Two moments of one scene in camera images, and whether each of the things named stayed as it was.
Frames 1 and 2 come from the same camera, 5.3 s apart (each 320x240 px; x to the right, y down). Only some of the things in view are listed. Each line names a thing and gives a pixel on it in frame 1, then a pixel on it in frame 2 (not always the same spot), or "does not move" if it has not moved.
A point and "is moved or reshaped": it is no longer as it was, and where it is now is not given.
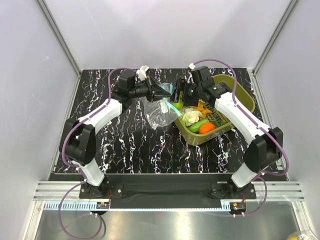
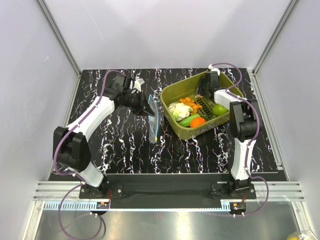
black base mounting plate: (167, 190) does not move
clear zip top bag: (163, 112) is moved or reshaped
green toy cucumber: (195, 128) -> (186, 121)
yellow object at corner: (294, 238) does not move
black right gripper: (181, 85) -> (201, 83)
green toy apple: (178, 105) is moved or reshaped
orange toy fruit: (206, 127) -> (196, 121)
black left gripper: (155, 90) -> (143, 108)
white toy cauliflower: (191, 117) -> (179, 111)
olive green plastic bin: (201, 122) is moved or reshaped
